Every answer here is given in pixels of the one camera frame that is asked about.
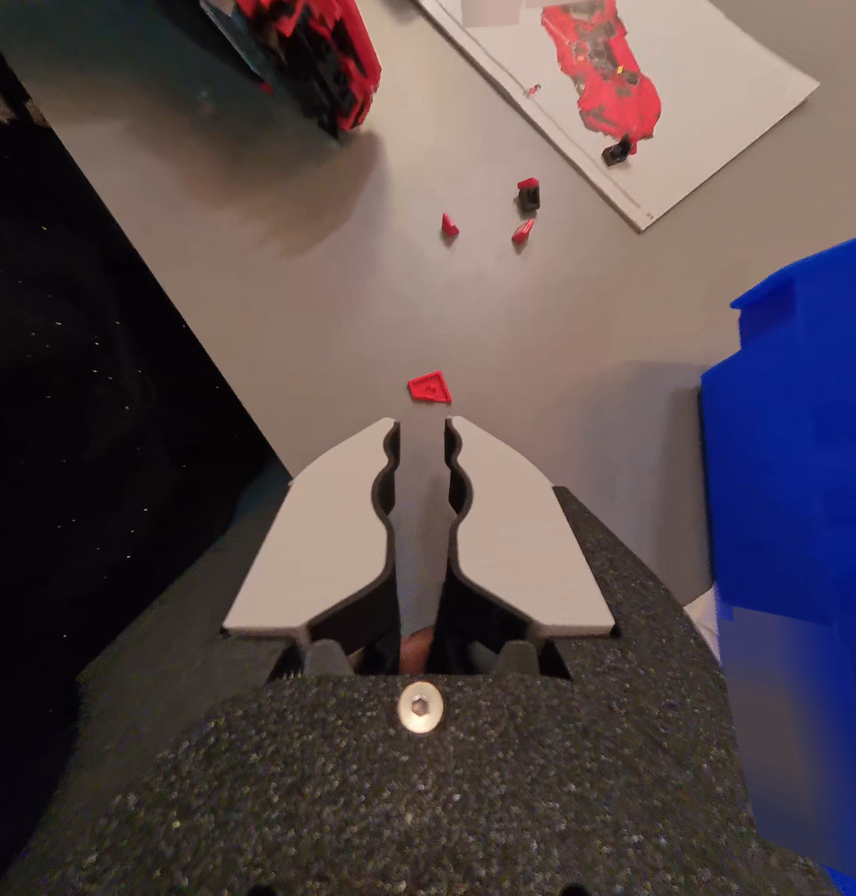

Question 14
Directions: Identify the blue plastic bin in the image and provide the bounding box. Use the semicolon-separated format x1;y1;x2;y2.
699;230;856;896

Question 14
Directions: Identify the red lego wedge plate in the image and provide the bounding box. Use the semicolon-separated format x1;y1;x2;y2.
407;370;454;406

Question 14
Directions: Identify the lego instruction booklet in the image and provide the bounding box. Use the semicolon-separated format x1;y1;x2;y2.
414;0;821;233

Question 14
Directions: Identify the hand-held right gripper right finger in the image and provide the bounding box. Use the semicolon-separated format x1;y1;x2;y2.
437;415;618;660

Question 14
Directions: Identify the red lego car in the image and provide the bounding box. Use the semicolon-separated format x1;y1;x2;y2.
204;0;383;139

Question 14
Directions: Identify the white paper sheet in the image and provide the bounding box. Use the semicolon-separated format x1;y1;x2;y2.
683;588;723;666

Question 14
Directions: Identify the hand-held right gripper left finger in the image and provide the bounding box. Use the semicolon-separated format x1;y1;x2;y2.
221;416;401;664

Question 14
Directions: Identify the person's right hand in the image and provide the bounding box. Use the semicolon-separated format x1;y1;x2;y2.
400;628;437;675

